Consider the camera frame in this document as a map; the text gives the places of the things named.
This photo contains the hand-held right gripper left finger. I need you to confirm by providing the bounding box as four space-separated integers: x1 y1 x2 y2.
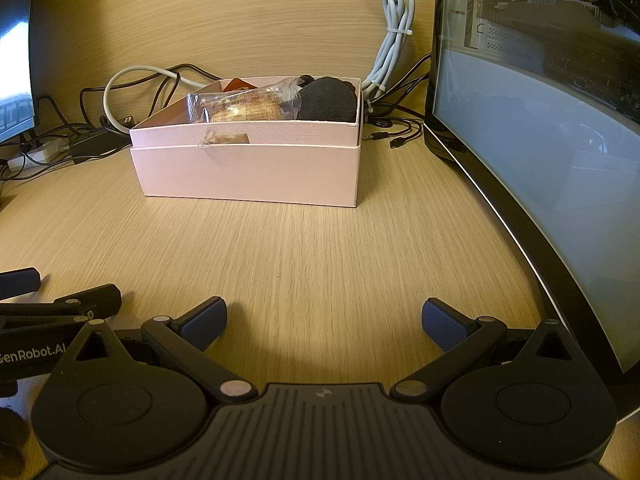
74 297 256 405

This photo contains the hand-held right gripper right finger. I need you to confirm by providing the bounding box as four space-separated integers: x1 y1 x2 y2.
390 297 573 403

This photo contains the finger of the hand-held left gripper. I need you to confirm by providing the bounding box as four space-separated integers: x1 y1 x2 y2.
0 283 123 331
0 268 42 302

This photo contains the pink cardboard box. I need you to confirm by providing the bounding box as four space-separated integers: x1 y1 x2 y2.
129 75 362 148
130 143 362 209

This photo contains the clear snack packet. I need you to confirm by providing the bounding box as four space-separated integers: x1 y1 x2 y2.
185 82 302 124

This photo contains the white power strip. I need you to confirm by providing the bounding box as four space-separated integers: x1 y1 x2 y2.
7 139 72 170

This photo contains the black power adapter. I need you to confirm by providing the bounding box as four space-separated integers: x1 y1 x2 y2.
69 126 132 162

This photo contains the black computer monitor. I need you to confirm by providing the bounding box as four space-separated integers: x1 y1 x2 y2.
0 0 41 157

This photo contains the string bow with brown tag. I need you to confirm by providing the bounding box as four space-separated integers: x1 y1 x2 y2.
198 129 251 148

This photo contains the grey looped cable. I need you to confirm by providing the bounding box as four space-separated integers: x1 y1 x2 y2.
103 65 221 132

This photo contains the bundled grey cable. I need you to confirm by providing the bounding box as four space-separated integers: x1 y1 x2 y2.
360 0 417 97

